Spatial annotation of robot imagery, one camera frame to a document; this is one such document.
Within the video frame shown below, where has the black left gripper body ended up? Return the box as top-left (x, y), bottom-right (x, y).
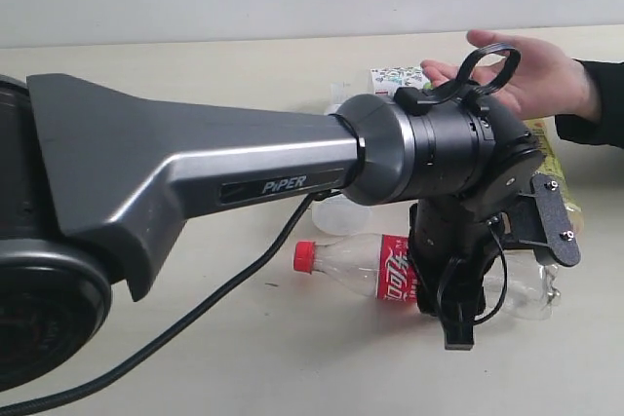
top-left (409, 199), bottom-right (507, 319)

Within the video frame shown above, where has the clear cola bottle red label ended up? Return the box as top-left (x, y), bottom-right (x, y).
top-left (292, 234), bottom-right (561, 321)

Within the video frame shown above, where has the white green yogurt drink bottle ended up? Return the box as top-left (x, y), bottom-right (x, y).
top-left (311, 98), bottom-right (376, 237)

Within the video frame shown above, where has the yellow juice bottle red cap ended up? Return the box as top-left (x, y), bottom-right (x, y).
top-left (524, 119), bottom-right (584, 238)

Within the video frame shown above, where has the clear tea bottle white label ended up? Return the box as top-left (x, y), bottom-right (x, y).
top-left (326, 66), bottom-right (431, 114)

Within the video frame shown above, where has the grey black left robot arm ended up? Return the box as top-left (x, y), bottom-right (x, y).
top-left (1, 74), bottom-right (544, 390)

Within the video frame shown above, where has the person's open right hand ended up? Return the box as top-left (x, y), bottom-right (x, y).
top-left (419, 29), bottom-right (602, 123)

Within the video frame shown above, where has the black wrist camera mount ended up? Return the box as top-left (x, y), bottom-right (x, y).
top-left (501, 172), bottom-right (581, 268)

